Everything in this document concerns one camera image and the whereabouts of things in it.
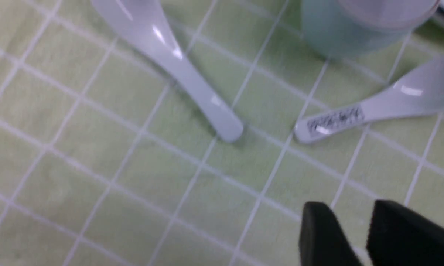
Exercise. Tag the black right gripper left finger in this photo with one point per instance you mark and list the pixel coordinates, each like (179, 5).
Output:
(322, 241)

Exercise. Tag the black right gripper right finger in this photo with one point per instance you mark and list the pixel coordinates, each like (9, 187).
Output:
(399, 236)

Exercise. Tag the light blue cup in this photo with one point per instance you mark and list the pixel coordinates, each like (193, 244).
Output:
(346, 28)

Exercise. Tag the light blue spoon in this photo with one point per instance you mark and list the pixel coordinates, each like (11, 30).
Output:
(143, 25)

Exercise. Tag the white spoon with print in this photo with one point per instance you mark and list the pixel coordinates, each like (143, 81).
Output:
(420, 92)

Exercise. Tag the green checkered tablecloth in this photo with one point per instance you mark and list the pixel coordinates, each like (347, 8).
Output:
(104, 161)

